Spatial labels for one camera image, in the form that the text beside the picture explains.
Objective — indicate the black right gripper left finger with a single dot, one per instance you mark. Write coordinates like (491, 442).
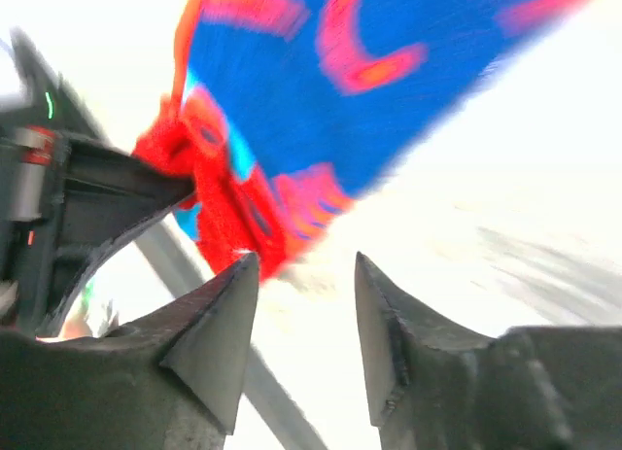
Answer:
(169, 380)

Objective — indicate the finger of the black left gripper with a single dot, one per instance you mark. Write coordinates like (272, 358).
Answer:
(101, 200)

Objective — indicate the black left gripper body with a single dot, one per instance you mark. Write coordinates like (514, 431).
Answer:
(33, 167)

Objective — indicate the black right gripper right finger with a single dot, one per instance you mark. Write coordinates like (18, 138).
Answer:
(434, 384)

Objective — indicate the red and blue towel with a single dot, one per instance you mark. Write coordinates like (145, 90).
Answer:
(284, 112)

